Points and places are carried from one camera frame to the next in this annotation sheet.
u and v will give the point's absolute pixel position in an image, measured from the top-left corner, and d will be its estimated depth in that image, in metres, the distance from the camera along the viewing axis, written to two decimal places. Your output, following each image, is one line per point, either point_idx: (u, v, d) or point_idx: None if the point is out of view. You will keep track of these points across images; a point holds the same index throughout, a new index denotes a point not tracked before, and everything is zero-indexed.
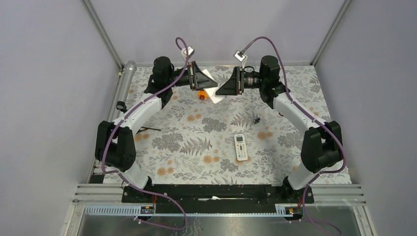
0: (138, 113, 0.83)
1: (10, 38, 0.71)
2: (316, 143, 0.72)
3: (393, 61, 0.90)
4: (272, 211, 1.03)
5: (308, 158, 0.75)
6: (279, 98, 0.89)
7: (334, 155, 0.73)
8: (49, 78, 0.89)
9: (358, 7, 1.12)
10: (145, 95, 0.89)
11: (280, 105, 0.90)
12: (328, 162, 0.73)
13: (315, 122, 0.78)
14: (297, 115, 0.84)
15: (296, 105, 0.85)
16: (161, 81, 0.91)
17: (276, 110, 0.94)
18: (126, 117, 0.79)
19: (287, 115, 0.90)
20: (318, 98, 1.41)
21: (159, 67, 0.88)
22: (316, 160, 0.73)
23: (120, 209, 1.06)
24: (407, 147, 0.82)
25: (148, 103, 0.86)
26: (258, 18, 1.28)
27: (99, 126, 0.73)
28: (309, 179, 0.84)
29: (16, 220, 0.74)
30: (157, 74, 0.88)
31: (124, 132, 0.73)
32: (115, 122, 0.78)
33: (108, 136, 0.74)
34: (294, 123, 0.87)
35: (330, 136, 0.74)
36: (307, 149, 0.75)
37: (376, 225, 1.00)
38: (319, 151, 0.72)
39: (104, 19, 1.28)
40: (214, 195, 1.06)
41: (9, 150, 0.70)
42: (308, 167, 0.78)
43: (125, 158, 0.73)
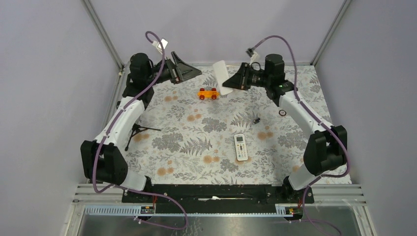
0: (121, 123, 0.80)
1: (10, 38, 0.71)
2: (321, 146, 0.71)
3: (393, 61, 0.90)
4: (272, 211, 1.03)
5: (311, 160, 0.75)
6: (285, 96, 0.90)
7: (336, 159, 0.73)
8: (49, 78, 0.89)
9: (358, 7, 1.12)
10: (123, 100, 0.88)
11: (286, 103, 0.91)
12: (331, 166, 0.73)
13: (321, 125, 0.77)
14: (302, 115, 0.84)
15: (303, 105, 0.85)
16: (140, 79, 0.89)
17: (282, 107, 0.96)
18: (107, 133, 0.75)
19: (292, 114, 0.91)
20: (318, 98, 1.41)
21: (135, 64, 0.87)
22: (320, 164, 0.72)
23: (120, 209, 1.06)
24: (407, 147, 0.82)
25: (129, 108, 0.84)
26: (259, 18, 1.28)
27: (81, 148, 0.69)
28: (310, 182, 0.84)
29: (16, 219, 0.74)
30: (135, 72, 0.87)
31: (110, 148, 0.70)
32: (97, 139, 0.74)
33: (93, 155, 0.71)
34: (299, 123, 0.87)
35: (335, 140, 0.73)
36: (310, 152, 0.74)
37: (376, 225, 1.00)
38: (323, 156, 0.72)
39: (104, 19, 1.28)
40: (214, 195, 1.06)
41: (9, 150, 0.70)
42: (310, 169, 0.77)
43: (117, 173, 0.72)
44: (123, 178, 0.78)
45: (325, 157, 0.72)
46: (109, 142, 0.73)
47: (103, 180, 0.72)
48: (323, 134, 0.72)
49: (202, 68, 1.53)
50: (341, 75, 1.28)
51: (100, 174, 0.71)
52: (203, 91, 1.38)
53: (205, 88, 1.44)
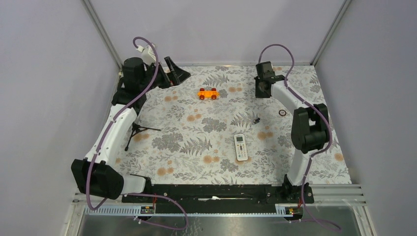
0: (112, 137, 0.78)
1: (10, 38, 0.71)
2: (303, 118, 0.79)
3: (393, 61, 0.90)
4: (272, 211, 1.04)
5: (297, 136, 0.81)
6: (276, 84, 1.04)
7: (321, 135, 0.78)
8: (49, 78, 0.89)
9: (358, 7, 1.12)
10: (114, 110, 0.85)
11: (276, 91, 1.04)
12: (315, 141, 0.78)
13: (305, 103, 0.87)
14: (288, 98, 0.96)
15: (289, 90, 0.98)
16: (133, 82, 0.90)
17: (274, 96, 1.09)
18: (98, 150, 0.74)
19: (282, 100, 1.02)
20: (318, 98, 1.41)
21: (130, 66, 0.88)
22: (304, 137, 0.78)
23: (120, 209, 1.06)
24: (408, 146, 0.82)
25: (119, 119, 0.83)
26: (259, 18, 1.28)
27: (72, 169, 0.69)
28: (304, 167, 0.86)
29: (15, 219, 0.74)
30: (129, 74, 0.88)
31: (102, 167, 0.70)
32: (88, 158, 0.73)
33: (85, 173, 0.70)
34: (287, 106, 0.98)
35: (318, 116, 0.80)
36: (295, 128, 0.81)
37: (376, 225, 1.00)
38: (306, 129, 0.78)
39: (104, 19, 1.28)
40: (214, 195, 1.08)
41: (9, 150, 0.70)
42: (297, 146, 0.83)
43: (111, 189, 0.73)
44: (118, 190, 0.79)
45: (310, 132, 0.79)
46: (100, 161, 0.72)
47: (98, 193, 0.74)
48: (305, 110, 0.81)
49: (202, 68, 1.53)
50: (341, 74, 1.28)
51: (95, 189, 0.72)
52: (203, 91, 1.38)
53: (205, 87, 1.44)
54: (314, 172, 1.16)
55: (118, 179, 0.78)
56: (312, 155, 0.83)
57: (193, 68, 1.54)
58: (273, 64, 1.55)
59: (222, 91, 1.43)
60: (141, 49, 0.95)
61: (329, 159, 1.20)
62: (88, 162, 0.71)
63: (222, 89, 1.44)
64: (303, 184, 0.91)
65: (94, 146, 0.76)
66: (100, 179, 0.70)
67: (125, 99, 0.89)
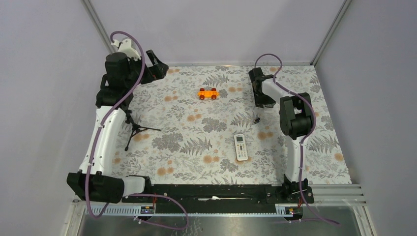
0: (103, 145, 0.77)
1: (10, 38, 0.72)
2: (288, 107, 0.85)
3: (392, 61, 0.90)
4: (272, 211, 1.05)
5: (284, 123, 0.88)
6: (265, 81, 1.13)
7: (306, 122, 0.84)
8: (49, 78, 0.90)
9: (358, 7, 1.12)
10: (100, 113, 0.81)
11: (266, 86, 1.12)
12: (300, 128, 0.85)
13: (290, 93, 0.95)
14: (276, 91, 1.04)
15: (277, 84, 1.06)
16: (118, 78, 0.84)
17: (264, 92, 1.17)
18: (91, 161, 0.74)
19: (271, 95, 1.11)
20: (318, 98, 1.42)
21: (113, 60, 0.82)
22: (290, 124, 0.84)
23: (120, 209, 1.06)
24: (407, 147, 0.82)
25: (107, 123, 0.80)
26: (258, 18, 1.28)
27: (69, 184, 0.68)
28: (298, 157, 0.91)
29: (15, 219, 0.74)
30: (113, 71, 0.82)
31: (99, 177, 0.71)
32: (83, 169, 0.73)
33: (83, 184, 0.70)
34: (276, 99, 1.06)
35: (303, 104, 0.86)
36: (282, 116, 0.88)
37: (376, 225, 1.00)
38: (292, 115, 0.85)
39: (104, 19, 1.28)
40: (214, 195, 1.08)
41: (8, 150, 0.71)
42: (284, 133, 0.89)
43: (110, 195, 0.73)
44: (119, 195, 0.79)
45: (296, 118, 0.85)
46: (96, 171, 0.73)
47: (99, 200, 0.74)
48: (290, 98, 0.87)
49: (202, 68, 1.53)
50: (341, 75, 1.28)
51: (93, 197, 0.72)
52: (203, 91, 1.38)
53: (205, 87, 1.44)
54: (314, 172, 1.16)
55: (118, 184, 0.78)
56: (302, 141, 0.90)
57: (193, 68, 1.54)
58: (273, 64, 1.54)
59: (222, 91, 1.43)
60: (117, 44, 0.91)
61: (329, 159, 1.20)
62: (83, 174, 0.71)
63: (222, 89, 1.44)
64: (300, 179, 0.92)
65: (87, 157, 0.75)
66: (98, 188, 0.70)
67: (110, 98, 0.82)
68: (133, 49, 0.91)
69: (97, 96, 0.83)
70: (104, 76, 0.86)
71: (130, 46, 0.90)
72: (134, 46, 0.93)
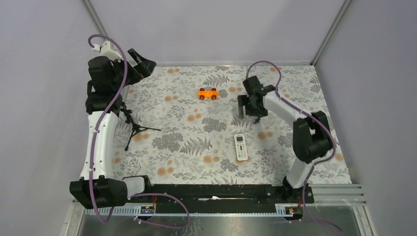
0: (101, 149, 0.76)
1: (10, 38, 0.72)
2: (304, 131, 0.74)
3: (393, 61, 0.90)
4: (271, 211, 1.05)
5: (299, 149, 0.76)
6: (267, 96, 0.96)
7: (325, 144, 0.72)
8: (49, 78, 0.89)
9: (358, 7, 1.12)
10: (93, 119, 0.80)
11: (269, 103, 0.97)
12: (319, 152, 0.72)
13: (302, 113, 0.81)
14: (283, 109, 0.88)
15: (283, 101, 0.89)
16: (104, 83, 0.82)
17: (268, 108, 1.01)
18: (92, 166, 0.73)
19: (276, 111, 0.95)
20: (318, 98, 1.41)
21: (96, 66, 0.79)
22: (308, 150, 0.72)
23: (120, 209, 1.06)
24: (408, 147, 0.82)
25: (102, 127, 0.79)
26: (258, 18, 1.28)
27: (73, 193, 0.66)
28: (306, 173, 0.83)
29: (15, 220, 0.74)
30: (98, 76, 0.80)
31: (103, 181, 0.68)
32: (84, 176, 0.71)
33: (87, 191, 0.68)
34: (284, 118, 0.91)
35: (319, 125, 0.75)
36: (297, 140, 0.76)
37: (376, 225, 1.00)
38: (309, 140, 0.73)
39: (104, 19, 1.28)
40: (214, 195, 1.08)
41: (8, 150, 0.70)
42: (300, 159, 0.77)
43: (117, 198, 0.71)
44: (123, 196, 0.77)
45: (313, 142, 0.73)
46: (98, 175, 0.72)
47: (105, 205, 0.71)
48: (303, 120, 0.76)
49: (202, 68, 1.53)
50: (341, 75, 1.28)
51: (100, 203, 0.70)
52: (203, 91, 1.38)
53: (205, 87, 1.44)
54: (314, 172, 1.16)
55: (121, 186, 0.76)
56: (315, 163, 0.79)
57: (193, 68, 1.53)
58: (273, 64, 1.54)
59: (222, 91, 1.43)
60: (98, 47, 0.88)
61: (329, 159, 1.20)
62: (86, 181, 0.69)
63: (222, 89, 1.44)
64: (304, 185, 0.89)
65: (87, 162, 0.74)
66: (103, 192, 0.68)
67: (100, 103, 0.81)
68: (113, 50, 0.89)
69: (86, 103, 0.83)
70: (89, 82, 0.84)
71: (110, 48, 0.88)
72: (114, 48, 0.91)
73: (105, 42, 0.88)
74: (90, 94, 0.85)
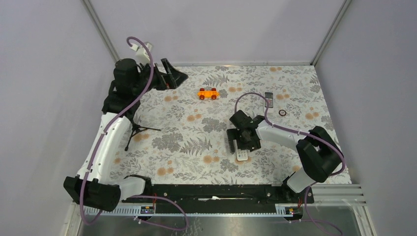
0: (104, 152, 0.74)
1: (11, 38, 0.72)
2: (311, 153, 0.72)
3: (393, 61, 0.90)
4: (271, 211, 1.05)
5: (312, 170, 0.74)
6: (259, 128, 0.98)
7: (335, 158, 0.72)
8: (49, 78, 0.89)
9: (358, 7, 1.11)
10: (104, 119, 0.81)
11: (263, 132, 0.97)
12: (332, 167, 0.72)
13: (301, 134, 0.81)
14: (281, 135, 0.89)
15: (277, 127, 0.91)
16: (125, 86, 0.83)
17: (264, 138, 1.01)
18: (90, 167, 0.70)
19: (274, 139, 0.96)
20: (318, 98, 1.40)
21: (122, 69, 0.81)
22: (322, 169, 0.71)
23: (120, 209, 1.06)
24: (408, 147, 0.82)
25: (110, 130, 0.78)
26: (259, 18, 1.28)
27: (65, 190, 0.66)
28: (312, 182, 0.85)
29: (15, 220, 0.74)
30: (121, 78, 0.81)
31: (95, 185, 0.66)
32: (80, 175, 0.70)
33: (79, 189, 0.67)
34: (284, 143, 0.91)
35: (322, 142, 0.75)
36: (307, 163, 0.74)
37: (376, 225, 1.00)
38: (319, 160, 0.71)
39: (104, 19, 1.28)
40: (214, 195, 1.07)
41: (8, 150, 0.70)
42: (315, 179, 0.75)
43: (107, 203, 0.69)
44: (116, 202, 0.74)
45: (324, 160, 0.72)
46: (93, 178, 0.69)
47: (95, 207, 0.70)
48: (306, 141, 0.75)
49: (202, 68, 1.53)
50: (341, 75, 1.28)
51: (89, 204, 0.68)
52: (203, 91, 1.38)
53: (205, 87, 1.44)
54: None
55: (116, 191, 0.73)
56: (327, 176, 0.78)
57: (193, 68, 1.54)
58: (273, 64, 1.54)
59: (222, 91, 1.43)
60: (135, 47, 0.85)
61: None
62: (80, 179, 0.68)
63: (222, 89, 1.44)
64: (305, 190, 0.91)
65: (86, 162, 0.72)
66: (93, 195, 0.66)
67: (116, 104, 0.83)
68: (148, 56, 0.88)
69: (104, 102, 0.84)
70: (112, 82, 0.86)
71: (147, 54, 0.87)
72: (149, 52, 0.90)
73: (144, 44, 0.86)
74: (110, 93, 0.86)
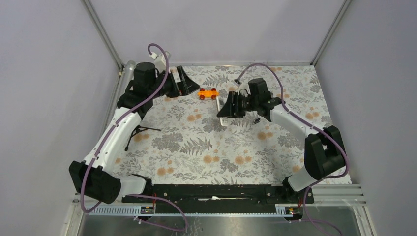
0: (112, 141, 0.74)
1: (10, 38, 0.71)
2: (318, 150, 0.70)
3: (393, 61, 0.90)
4: (272, 210, 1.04)
5: (312, 164, 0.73)
6: (275, 109, 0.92)
7: (337, 161, 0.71)
8: (49, 77, 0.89)
9: (358, 6, 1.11)
10: (118, 112, 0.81)
11: (277, 117, 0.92)
12: (333, 168, 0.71)
13: (313, 129, 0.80)
14: (294, 125, 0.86)
15: (293, 115, 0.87)
16: (141, 86, 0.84)
17: (275, 123, 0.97)
18: (97, 154, 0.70)
19: (285, 126, 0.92)
20: (318, 98, 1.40)
21: (141, 69, 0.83)
22: (321, 168, 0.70)
23: (120, 209, 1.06)
24: (407, 147, 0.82)
25: (121, 123, 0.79)
26: (259, 17, 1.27)
27: (70, 170, 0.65)
28: (311, 184, 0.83)
29: (15, 219, 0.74)
30: (139, 77, 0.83)
31: (99, 171, 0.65)
32: (85, 162, 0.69)
33: (81, 175, 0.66)
34: (294, 134, 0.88)
35: (330, 142, 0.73)
36: (309, 158, 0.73)
37: (376, 225, 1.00)
38: (322, 158, 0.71)
39: (104, 18, 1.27)
40: (214, 195, 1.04)
41: (9, 149, 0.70)
42: (311, 175, 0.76)
43: (106, 193, 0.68)
44: (113, 195, 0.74)
45: (326, 159, 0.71)
46: (97, 165, 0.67)
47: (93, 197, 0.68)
48: (316, 136, 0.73)
49: (202, 68, 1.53)
50: (341, 75, 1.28)
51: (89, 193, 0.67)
52: (203, 91, 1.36)
53: (205, 88, 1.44)
54: None
55: (114, 183, 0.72)
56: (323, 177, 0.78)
57: (193, 68, 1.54)
58: (273, 64, 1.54)
59: (222, 91, 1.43)
60: (155, 56, 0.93)
61: None
62: (86, 165, 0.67)
63: (222, 89, 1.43)
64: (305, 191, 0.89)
65: (94, 150, 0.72)
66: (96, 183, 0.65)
67: (131, 102, 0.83)
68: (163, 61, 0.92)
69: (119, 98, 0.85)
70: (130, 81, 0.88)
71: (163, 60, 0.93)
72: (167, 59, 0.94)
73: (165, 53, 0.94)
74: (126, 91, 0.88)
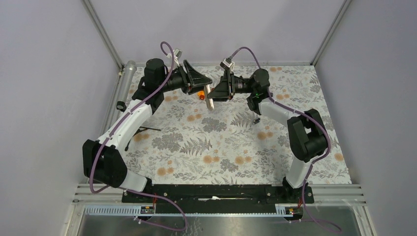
0: (126, 126, 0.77)
1: (10, 38, 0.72)
2: (299, 130, 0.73)
3: (393, 61, 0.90)
4: (272, 211, 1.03)
5: (296, 146, 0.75)
6: (262, 103, 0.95)
7: (320, 141, 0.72)
8: (49, 78, 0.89)
9: (358, 7, 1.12)
10: (133, 102, 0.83)
11: (264, 108, 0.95)
12: (317, 149, 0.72)
13: (296, 113, 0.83)
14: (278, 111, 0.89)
15: (278, 104, 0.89)
16: (152, 83, 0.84)
17: (264, 114, 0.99)
18: (110, 135, 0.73)
19: (273, 116, 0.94)
20: (318, 98, 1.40)
21: (151, 67, 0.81)
22: (305, 148, 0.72)
23: (120, 209, 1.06)
24: (407, 147, 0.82)
25: (135, 112, 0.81)
26: (259, 17, 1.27)
27: (84, 145, 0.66)
28: (305, 173, 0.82)
29: (15, 220, 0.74)
30: (149, 76, 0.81)
31: (111, 150, 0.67)
32: (100, 140, 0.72)
33: (94, 155, 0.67)
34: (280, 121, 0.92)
35: (313, 124, 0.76)
36: (292, 139, 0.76)
37: (376, 225, 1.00)
38: (305, 138, 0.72)
39: (104, 18, 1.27)
40: (214, 195, 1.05)
41: (8, 149, 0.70)
42: (298, 157, 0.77)
43: (115, 175, 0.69)
44: (120, 181, 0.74)
45: (310, 140, 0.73)
46: (111, 144, 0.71)
47: (100, 180, 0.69)
48: (298, 118, 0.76)
49: (202, 68, 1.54)
50: (340, 75, 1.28)
51: (98, 173, 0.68)
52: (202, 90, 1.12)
53: None
54: (314, 172, 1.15)
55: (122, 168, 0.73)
56: (313, 162, 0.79)
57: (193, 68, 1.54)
58: (273, 64, 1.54)
59: None
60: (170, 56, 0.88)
61: (329, 159, 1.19)
62: (99, 144, 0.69)
63: None
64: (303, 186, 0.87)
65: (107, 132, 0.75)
66: (106, 162, 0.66)
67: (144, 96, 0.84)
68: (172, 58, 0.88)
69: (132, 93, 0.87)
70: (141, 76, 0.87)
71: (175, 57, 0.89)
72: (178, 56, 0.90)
73: (175, 49, 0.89)
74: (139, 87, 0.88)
